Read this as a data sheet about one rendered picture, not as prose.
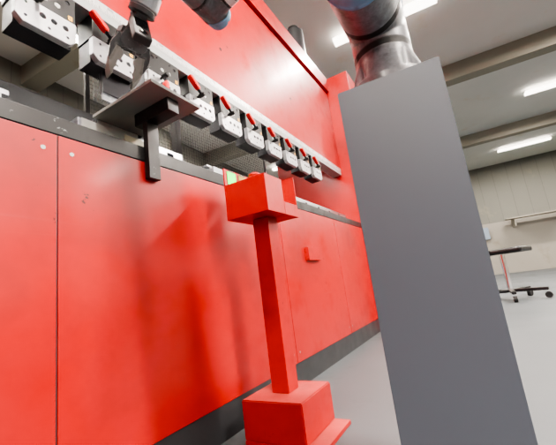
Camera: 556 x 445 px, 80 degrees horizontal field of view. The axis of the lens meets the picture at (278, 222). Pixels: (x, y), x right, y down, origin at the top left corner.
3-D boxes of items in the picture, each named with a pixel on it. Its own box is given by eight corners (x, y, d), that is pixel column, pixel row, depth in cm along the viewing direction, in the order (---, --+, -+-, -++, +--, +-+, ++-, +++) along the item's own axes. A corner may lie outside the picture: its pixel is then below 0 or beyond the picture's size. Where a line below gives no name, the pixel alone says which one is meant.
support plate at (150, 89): (151, 81, 86) (150, 78, 86) (92, 117, 99) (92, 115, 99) (200, 109, 101) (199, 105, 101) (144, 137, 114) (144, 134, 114)
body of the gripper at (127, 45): (137, 59, 100) (150, 19, 98) (145, 59, 94) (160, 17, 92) (110, 45, 95) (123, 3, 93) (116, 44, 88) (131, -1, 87)
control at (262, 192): (268, 209, 100) (261, 154, 103) (227, 221, 107) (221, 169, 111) (298, 217, 117) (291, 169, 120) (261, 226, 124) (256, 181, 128)
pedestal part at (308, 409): (326, 456, 83) (318, 404, 85) (245, 445, 95) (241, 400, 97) (351, 423, 100) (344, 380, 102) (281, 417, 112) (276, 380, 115)
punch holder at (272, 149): (269, 152, 185) (266, 125, 188) (257, 156, 189) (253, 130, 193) (282, 159, 198) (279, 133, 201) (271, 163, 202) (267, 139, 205)
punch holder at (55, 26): (14, 15, 83) (16, -39, 86) (-1, 32, 87) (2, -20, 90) (76, 48, 96) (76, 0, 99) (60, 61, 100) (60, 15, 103)
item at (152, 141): (172, 168, 89) (167, 95, 93) (137, 182, 96) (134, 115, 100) (183, 171, 92) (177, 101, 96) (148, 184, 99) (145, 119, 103)
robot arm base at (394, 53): (432, 101, 71) (422, 61, 73) (430, 63, 58) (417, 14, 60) (363, 124, 78) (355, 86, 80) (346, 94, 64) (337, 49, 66)
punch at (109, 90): (102, 97, 104) (102, 71, 106) (99, 100, 105) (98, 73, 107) (131, 109, 113) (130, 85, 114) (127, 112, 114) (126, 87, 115)
